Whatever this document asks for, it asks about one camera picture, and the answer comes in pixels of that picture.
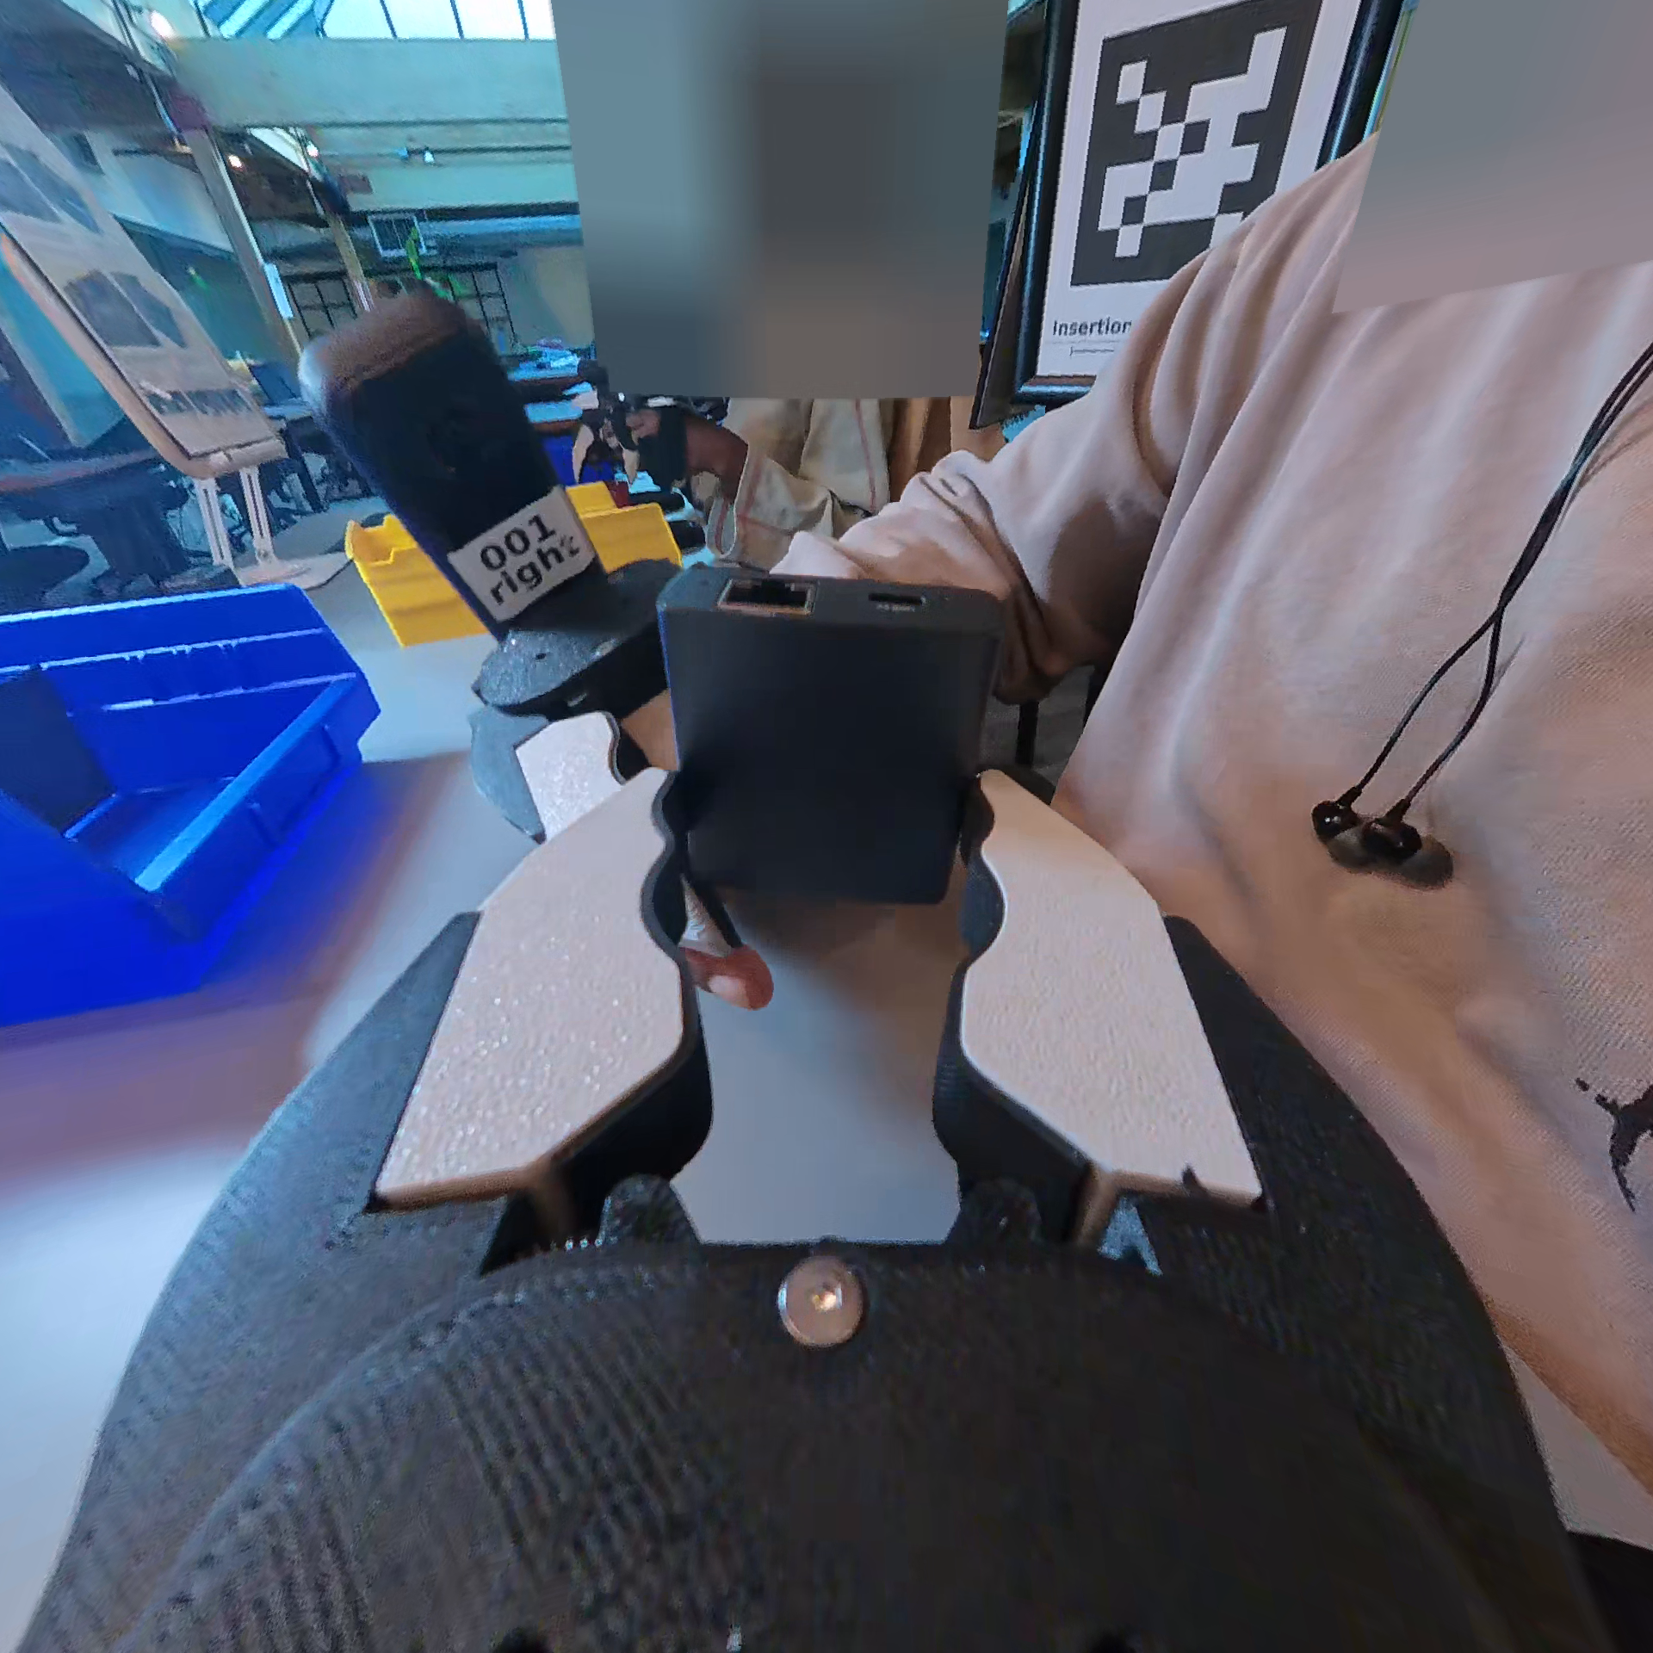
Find yellow plastic bin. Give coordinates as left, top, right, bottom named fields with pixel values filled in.
left=348, top=477, right=681, bottom=648

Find person's beige sweatshirt torso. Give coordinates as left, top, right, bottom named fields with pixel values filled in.
left=1051, top=129, right=1653, bottom=1544

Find black wired earphones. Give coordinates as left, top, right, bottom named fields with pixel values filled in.
left=1314, top=340, right=1653, bottom=892

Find black ethernet adapter box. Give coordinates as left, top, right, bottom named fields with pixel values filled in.
left=656, top=569, right=1010, bottom=908

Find blue plastic bin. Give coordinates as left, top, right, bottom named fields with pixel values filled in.
left=0, top=583, right=382, bottom=1026

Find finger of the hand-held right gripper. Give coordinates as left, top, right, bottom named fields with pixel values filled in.
left=515, top=710, right=652, bottom=845

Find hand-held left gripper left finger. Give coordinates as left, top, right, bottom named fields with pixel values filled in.
left=371, top=769, right=716, bottom=1244

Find wooden easel display board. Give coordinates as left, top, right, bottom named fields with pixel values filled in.
left=0, top=90, right=316, bottom=586

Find framed black-and-white tag poster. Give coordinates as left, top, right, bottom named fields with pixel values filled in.
left=973, top=0, right=1404, bottom=430

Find person's right forearm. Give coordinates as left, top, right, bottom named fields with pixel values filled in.
left=773, top=390, right=1168, bottom=710

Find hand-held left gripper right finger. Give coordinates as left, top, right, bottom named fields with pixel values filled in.
left=936, top=766, right=1266, bottom=1249

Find person's right hand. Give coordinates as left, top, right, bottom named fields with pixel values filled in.
left=678, top=887, right=775, bottom=1010

